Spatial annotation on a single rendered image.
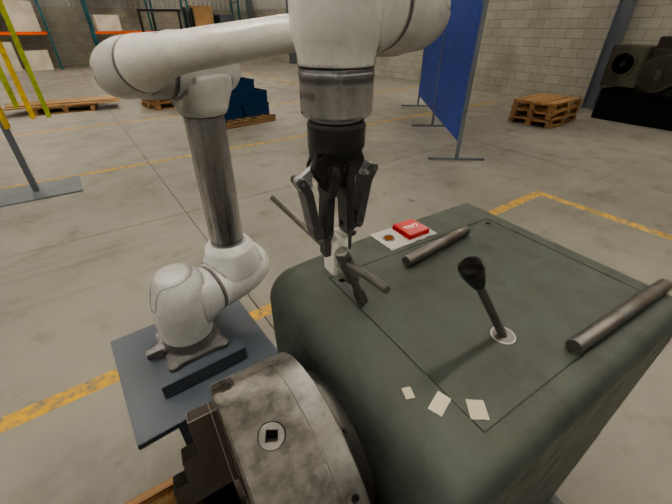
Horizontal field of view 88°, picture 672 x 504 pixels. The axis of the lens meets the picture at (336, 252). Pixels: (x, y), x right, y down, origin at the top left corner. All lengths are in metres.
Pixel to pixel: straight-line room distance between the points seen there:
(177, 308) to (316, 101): 0.76
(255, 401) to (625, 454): 1.97
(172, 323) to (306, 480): 0.70
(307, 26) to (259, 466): 0.48
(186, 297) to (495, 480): 0.83
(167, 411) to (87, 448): 1.06
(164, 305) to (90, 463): 1.20
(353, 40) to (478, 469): 0.47
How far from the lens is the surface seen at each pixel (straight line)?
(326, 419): 0.49
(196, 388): 1.18
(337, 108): 0.42
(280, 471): 0.47
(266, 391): 0.51
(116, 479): 2.03
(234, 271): 1.10
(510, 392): 0.53
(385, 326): 0.56
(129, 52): 0.77
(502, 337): 0.59
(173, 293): 1.03
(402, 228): 0.79
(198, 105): 0.93
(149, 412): 1.18
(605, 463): 2.19
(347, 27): 0.41
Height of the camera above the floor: 1.65
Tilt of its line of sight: 33 degrees down
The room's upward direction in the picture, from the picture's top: straight up
